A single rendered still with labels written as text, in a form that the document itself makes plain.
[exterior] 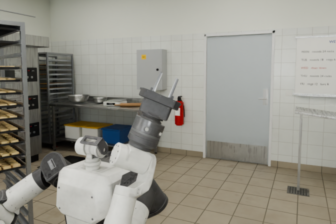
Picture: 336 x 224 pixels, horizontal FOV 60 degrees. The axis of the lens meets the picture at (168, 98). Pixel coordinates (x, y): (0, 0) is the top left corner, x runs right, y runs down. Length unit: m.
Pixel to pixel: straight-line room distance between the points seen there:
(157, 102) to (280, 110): 3.99
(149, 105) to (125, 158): 0.16
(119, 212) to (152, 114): 0.27
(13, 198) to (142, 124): 0.72
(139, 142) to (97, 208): 0.36
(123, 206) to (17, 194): 0.63
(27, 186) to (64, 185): 0.22
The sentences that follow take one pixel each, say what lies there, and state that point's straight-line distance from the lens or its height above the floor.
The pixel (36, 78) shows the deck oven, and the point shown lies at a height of 1.35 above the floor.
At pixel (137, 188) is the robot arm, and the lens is 0.82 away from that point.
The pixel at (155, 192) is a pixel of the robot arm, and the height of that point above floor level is 1.07.
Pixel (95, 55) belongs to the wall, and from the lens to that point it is 5.99.
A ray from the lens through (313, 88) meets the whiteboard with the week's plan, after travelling 4.67.
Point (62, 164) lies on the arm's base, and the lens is 1.26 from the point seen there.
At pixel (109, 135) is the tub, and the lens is 5.12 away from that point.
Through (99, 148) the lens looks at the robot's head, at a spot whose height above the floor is 1.20.
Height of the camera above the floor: 1.47
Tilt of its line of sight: 5 degrees down
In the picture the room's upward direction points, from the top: straight up
